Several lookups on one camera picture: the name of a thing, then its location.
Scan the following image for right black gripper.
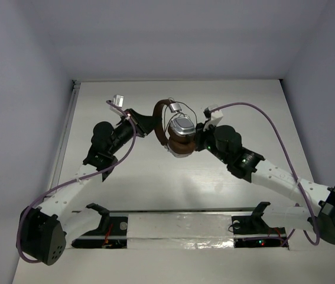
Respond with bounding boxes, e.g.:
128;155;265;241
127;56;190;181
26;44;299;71
186;120;230;164

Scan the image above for brown silver headphones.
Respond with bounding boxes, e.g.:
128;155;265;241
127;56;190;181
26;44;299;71
152;98;196;158

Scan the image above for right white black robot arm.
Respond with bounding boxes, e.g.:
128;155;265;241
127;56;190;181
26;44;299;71
195;123;335;245

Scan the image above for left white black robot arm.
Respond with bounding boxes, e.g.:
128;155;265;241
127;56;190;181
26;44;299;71
16;109;161;266

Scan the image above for silver taped base panel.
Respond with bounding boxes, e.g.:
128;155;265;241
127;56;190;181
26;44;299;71
126;213;234;250

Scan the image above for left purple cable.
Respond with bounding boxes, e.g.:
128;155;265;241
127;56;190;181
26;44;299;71
16;99;137;263

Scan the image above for purple cable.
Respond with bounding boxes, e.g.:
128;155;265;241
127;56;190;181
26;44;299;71
16;99;137;263
210;102;321;246

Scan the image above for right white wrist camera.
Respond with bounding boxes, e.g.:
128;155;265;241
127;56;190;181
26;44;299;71
203;104;223;131

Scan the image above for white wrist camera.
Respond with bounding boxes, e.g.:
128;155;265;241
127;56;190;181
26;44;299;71
203;104;223;131
109;94;129;120

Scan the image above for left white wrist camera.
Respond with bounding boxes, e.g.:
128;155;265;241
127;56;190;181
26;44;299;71
109;94;129;120

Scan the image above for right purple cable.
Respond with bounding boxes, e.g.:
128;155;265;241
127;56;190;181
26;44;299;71
210;102;321;246

